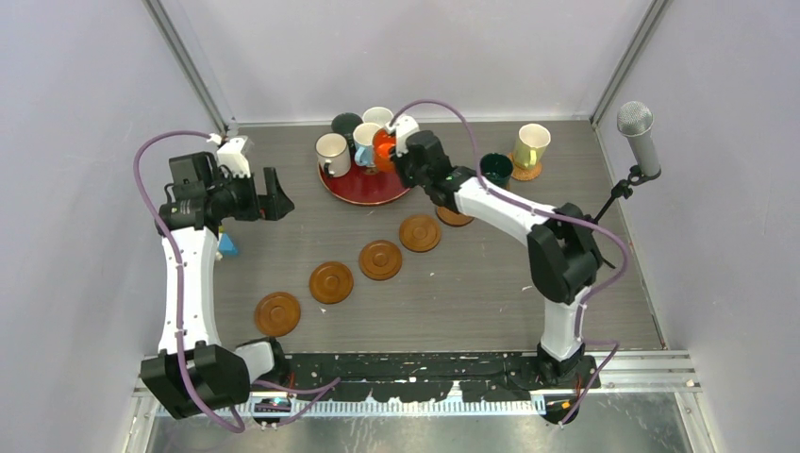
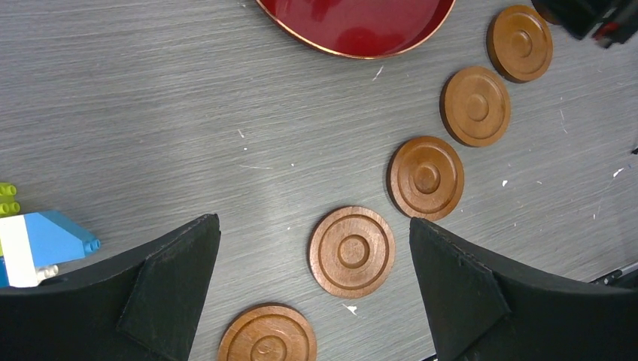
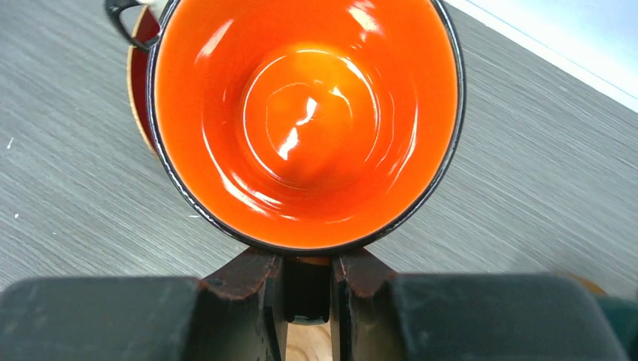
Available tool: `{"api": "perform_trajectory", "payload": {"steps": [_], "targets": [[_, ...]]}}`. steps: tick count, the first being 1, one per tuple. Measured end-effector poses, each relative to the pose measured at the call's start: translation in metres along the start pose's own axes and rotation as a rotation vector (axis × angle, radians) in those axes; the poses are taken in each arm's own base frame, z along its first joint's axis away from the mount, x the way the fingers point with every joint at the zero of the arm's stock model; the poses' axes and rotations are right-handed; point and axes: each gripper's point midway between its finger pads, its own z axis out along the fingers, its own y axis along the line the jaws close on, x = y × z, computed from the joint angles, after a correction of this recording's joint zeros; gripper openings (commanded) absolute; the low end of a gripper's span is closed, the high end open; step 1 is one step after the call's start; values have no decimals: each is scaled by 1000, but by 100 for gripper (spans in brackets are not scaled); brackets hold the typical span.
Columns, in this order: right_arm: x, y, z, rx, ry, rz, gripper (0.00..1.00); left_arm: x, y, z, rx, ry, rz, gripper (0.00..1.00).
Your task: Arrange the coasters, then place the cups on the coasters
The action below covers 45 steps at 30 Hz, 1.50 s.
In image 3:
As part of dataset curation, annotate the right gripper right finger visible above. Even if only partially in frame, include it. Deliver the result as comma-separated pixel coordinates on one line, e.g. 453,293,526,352
330,247,631,361

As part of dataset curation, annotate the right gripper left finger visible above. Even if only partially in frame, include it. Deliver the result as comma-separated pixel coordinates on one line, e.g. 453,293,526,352
1,250,287,360

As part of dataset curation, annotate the wooden coaster one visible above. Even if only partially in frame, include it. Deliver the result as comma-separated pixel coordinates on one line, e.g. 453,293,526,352
284,256,606,361

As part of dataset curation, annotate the orange black mug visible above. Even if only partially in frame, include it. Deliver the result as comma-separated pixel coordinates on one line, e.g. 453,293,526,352
103,0,467,326

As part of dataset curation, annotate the dark green mug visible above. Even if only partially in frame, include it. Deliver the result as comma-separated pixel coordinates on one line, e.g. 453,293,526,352
595,296,637,361

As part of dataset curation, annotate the red round tray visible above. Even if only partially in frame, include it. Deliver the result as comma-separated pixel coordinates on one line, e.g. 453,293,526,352
126,5,160,156

